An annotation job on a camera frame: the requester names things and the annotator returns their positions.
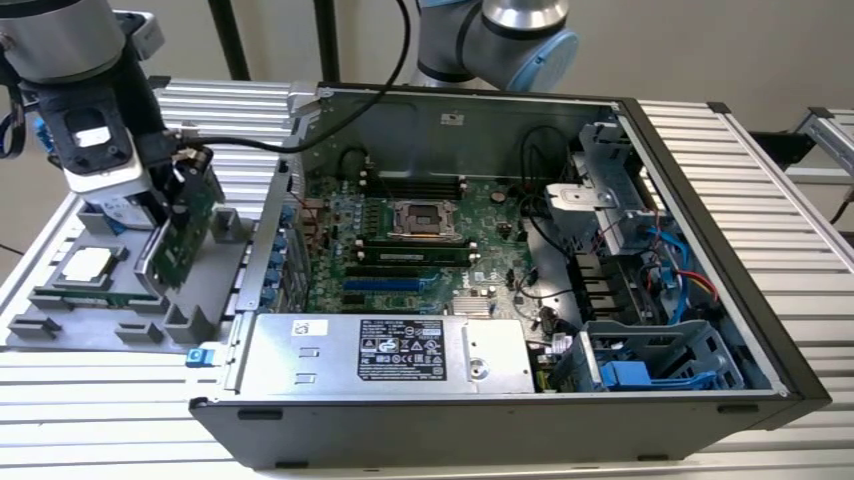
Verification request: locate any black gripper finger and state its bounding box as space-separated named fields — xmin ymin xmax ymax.
xmin=149 ymin=145 xmax=215 ymax=227

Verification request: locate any green graphics card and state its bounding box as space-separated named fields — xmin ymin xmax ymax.
xmin=136 ymin=162 xmax=227 ymax=290

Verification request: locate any hard disk in blue carrier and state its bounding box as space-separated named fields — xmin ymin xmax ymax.
xmin=30 ymin=117 xmax=161 ymax=235

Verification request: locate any black stand pole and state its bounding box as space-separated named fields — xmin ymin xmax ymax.
xmin=312 ymin=0 xmax=343 ymax=85
xmin=205 ymin=0 xmax=252 ymax=82

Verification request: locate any silver CPU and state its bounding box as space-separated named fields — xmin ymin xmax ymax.
xmin=56 ymin=247 xmax=126 ymax=285

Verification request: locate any green RAM stick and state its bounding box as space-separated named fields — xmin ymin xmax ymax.
xmin=32 ymin=285 xmax=163 ymax=307

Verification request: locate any grey parts rack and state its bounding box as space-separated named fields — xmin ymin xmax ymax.
xmin=1 ymin=202 xmax=260 ymax=354

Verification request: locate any small blue case clip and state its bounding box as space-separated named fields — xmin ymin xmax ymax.
xmin=185 ymin=344 xmax=219 ymax=369

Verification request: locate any RAM stick with white label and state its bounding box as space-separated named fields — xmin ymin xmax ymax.
xmin=359 ymin=248 xmax=472 ymax=266

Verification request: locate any blue expansion slot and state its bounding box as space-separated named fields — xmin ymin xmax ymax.
xmin=341 ymin=278 xmax=429 ymax=295

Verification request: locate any CPU socket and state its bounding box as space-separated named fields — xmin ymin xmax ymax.
xmin=384 ymin=198 xmax=463 ymax=240

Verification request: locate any silver power supply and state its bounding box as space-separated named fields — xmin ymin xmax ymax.
xmin=223 ymin=312 xmax=539 ymax=396

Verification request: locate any green motherboard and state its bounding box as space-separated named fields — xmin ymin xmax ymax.
xmin=299 ymin=177 xmax=536 ymax=320

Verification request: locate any silver finned heatsink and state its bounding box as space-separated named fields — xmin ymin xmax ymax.
xmin=452 ymin=294 xmax=496 ymax=317

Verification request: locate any open grey PC case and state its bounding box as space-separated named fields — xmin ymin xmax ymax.
xmin=188 ymin=81 xmax=834 ymax=471

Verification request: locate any blue disk bay latch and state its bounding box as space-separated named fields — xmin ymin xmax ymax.
xmin=598 ymin=360 xmax=654 ymax=392

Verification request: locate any grey disk bay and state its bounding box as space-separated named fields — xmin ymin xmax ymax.
xmin=551 ymin=318 xmax=747 ymax=395

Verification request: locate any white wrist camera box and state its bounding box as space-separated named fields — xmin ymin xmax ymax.
xmin=40 ymin=94 xmax=146 ymax=194

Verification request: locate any grey camera box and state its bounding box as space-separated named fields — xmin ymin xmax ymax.
xmin=112 ymin=12 xmax=167 ymax=59

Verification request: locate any blue wire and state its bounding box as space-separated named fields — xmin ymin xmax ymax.
xmin=643 ymin=224 xmax=699 ymax=326

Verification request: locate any red wire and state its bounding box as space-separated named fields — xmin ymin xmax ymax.
xmin=678 ymin=268 xmax=720 ymax=302

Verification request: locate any black table bracket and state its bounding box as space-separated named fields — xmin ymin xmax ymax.
xmin=746 ymin=130 xmax=816 ymax=166

